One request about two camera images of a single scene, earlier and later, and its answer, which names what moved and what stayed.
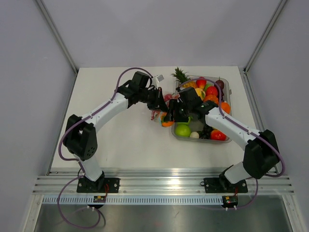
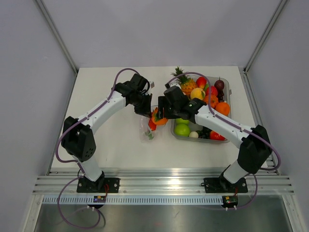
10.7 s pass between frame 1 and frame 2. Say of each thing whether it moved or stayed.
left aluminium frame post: stayed
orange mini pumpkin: stayed
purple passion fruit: stayed
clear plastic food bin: stayed
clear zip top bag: moved
